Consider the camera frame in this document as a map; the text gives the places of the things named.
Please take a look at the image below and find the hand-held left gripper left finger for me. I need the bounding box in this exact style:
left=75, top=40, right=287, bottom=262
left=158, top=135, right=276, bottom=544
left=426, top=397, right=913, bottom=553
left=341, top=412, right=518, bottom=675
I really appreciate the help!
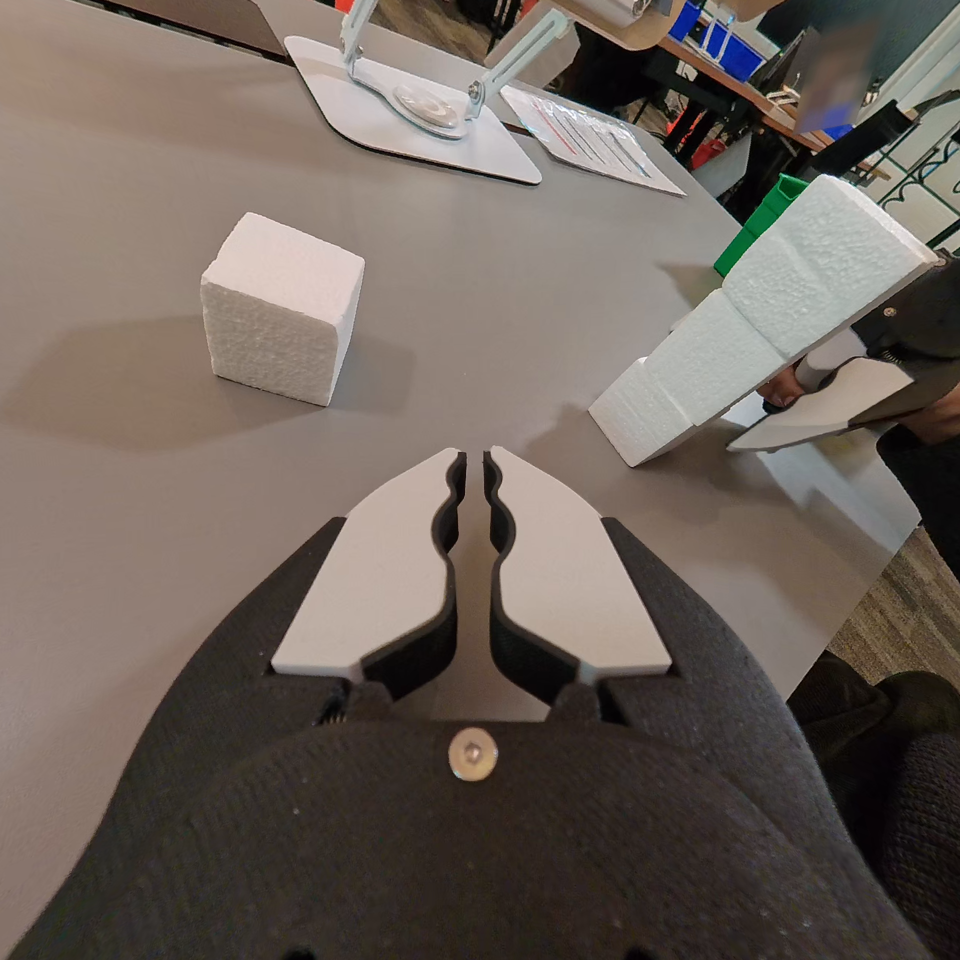
left=270, top=447, right=469, bottom=700

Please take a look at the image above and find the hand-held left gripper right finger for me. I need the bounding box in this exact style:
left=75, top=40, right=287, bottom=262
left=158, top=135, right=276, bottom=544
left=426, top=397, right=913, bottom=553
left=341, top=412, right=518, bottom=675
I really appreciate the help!
left=482, top=445, right=674, bottom=708

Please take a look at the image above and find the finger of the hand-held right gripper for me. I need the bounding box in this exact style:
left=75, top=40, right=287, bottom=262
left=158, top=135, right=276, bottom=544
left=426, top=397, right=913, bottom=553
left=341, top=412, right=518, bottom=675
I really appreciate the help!
left=726, top=357, right=918, bottom=453
left=819, top=175, right=944, bottom=279

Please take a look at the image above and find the white foam cube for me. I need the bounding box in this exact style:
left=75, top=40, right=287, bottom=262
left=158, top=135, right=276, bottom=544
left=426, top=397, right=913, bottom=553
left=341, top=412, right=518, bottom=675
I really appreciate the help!
left=199, top=211, right=367, bottom=408
left=643, top=288, right=805, bottom=453
left=723, top=174, right=939, bottom=360
left=588, top=356, right=708, bottom=468

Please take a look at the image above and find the person's right forearm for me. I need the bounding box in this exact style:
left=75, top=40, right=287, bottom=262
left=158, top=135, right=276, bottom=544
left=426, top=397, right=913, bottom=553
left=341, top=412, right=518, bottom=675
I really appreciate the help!
left=873, top=411, right=960, bottom=582

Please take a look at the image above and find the wooden background desk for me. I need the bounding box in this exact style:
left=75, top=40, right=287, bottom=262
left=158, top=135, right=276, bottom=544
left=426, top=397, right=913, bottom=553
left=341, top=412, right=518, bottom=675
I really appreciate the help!
left=654, top=30, right=901, bottom=160

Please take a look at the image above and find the person's right hand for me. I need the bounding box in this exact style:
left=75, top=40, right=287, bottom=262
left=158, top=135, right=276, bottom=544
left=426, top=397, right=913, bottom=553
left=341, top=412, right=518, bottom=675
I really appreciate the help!
left=756, top=366, right=807, bottom=412

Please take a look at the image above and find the green storage bin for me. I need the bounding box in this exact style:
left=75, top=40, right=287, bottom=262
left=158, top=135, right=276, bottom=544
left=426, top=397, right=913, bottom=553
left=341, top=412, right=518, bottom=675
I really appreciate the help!
left=712, top=173, right=813, bottom=279

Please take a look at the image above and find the row of blue bins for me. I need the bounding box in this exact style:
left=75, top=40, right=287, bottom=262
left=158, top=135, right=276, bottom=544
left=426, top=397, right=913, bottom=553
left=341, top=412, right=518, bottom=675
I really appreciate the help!
left=667, top=0, right=760, bottom=81

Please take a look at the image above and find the clear plastic bag with sheet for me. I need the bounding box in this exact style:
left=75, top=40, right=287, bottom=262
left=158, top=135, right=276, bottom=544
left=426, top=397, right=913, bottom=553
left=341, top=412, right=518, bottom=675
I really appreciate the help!
left=498, top=84, right=688, bottom=198

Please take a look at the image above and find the person's black clothing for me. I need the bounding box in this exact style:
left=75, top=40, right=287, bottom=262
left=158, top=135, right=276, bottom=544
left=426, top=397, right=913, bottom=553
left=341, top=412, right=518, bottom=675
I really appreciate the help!
left=786, top=651, right=960, bottom=960

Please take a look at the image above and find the document stand with wooden board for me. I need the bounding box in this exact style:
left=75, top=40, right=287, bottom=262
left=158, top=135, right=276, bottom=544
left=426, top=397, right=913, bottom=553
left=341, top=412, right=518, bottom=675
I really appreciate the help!
left=283, top=0, right=702, bottom=186

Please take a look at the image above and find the dark desk cable flap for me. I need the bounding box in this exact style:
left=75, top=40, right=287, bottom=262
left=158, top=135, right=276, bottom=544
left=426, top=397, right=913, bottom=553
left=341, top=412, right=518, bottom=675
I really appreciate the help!
left=105, top=0, right=291, bottom=58

